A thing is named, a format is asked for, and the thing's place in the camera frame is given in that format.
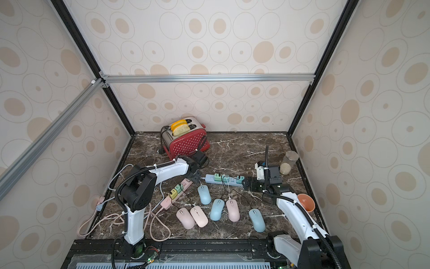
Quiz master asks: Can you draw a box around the pink power strip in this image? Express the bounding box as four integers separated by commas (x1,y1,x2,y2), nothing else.
160,179,193,210

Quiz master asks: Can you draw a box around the yellow charger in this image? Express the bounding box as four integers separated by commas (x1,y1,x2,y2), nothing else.
169,189,178,200

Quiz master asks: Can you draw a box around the pink mouse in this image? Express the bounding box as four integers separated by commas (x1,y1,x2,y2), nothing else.
226,199,240,223
176,208,196,230
190,206,208,228

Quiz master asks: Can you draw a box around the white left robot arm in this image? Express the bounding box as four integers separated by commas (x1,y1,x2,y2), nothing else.
115,151,209,245

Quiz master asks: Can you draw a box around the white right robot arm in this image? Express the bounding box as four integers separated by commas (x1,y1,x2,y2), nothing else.
242,177,350,269

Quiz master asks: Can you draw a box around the blue mouse near strip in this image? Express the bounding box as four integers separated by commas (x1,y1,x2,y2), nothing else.
198,185,212,205

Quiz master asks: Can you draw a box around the blue mouse far right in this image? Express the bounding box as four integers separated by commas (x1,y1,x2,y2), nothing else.
249,208,266,233

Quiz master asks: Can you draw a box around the blue mouse middle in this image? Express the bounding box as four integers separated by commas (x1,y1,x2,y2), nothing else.
209,199,225,221

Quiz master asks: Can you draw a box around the light blue power strip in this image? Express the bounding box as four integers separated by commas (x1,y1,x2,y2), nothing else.
203,174,243,187

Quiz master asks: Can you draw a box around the red polka dot toaster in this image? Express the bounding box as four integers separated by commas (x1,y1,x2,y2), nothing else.
158,117,210,160

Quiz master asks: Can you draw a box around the glass jar with powder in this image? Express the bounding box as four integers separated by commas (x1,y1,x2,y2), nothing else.
280,150,299,175

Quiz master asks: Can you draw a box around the teal charger on blue strip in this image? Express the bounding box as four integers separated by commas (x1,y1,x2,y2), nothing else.
235,176,245,184

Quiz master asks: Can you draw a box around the green charger on pink strip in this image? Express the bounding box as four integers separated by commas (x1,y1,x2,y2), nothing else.
175,183,183,194

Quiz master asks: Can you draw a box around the orange ceramic mug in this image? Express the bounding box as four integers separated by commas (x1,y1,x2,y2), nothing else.
297,193,316,213

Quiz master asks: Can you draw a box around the yellow toast slice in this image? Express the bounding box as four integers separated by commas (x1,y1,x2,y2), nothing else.
170,119,190,136

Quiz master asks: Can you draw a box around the pink power cable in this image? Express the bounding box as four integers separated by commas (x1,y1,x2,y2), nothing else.
77,196,172,243

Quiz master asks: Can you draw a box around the silver back frame bar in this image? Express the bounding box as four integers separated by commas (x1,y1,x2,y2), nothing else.
103,74,315,84

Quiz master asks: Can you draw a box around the silver frame bar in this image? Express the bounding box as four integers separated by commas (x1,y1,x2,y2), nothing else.
103,74,315,84
1,78,103,198

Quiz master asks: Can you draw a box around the black front rail base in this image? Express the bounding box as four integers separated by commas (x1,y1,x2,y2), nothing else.
61,234,349,269

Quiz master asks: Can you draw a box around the silver left frame bar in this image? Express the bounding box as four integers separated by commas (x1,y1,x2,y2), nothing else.
1,78,103,198

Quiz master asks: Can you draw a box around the black corner frame post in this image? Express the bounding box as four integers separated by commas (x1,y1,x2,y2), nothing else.
50,0,135,136

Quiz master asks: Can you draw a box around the black right frame post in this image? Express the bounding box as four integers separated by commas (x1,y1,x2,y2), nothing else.
287,0,359,137

